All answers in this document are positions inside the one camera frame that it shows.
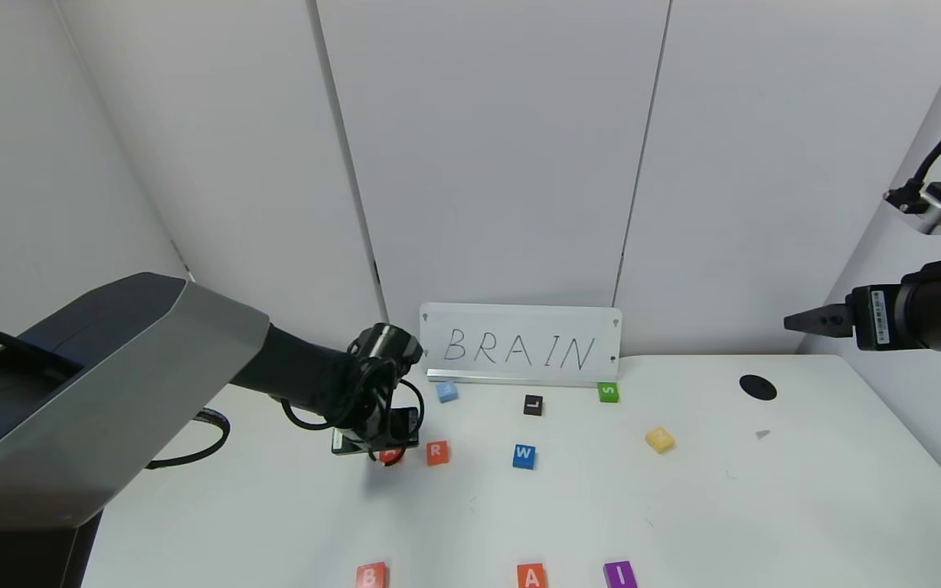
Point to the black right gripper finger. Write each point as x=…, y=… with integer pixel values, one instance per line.
x=826, y=322

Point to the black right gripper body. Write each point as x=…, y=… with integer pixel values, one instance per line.
x=876, y=315

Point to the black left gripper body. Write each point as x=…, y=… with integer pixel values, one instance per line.
x=374, y=443

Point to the orange letter A block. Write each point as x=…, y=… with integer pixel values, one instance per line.
x=390, y=457
x=532, y=576

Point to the orange letter R block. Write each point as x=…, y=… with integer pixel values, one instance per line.
x=438, y=454

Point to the orange letter B block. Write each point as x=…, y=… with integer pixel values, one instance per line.
x=372, y=576

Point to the yellow letter block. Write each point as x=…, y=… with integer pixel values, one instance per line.
x=659, y=440

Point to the purple letter I block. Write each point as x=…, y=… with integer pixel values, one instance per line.
x=619, y=575

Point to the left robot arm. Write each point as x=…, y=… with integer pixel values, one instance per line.
x=111, y=367

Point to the light blue letter block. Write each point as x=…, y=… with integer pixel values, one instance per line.
x=448, y=393

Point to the black round table grommet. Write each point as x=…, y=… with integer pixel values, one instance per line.
x=757, y=389

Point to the white sign holder board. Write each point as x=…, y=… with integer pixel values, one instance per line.
x=438, y=327

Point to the blue letter W block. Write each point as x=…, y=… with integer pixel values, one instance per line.
x=524, y=457

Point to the black letter L block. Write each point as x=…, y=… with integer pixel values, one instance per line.
x=532, y=406

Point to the green letter S block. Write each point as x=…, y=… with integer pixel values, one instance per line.
x=608, y=394

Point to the aluminium sign holder rail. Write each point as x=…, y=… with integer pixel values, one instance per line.
x=511, y=381

